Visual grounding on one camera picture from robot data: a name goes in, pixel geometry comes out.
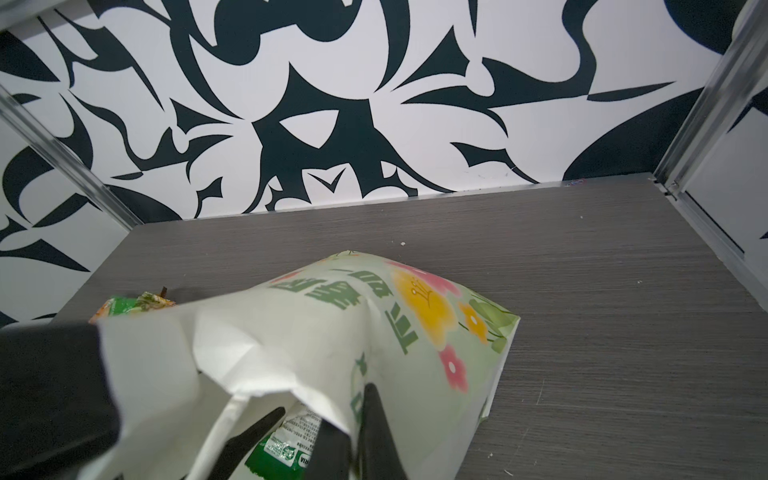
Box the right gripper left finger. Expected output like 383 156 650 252
303 420 352 480

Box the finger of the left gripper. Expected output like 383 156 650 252
208 407 286 480

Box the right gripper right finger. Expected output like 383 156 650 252
358 383 408 480

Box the green white snack bag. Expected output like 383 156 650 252
244 404 322 480

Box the floral paper gift bag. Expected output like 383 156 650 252
95 251 519 479

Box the yellow green snack bag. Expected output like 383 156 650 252
89 288 176 324

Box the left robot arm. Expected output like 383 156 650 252
1 318 230 479

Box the aluminium cage frame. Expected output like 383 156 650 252
1 1 758 322

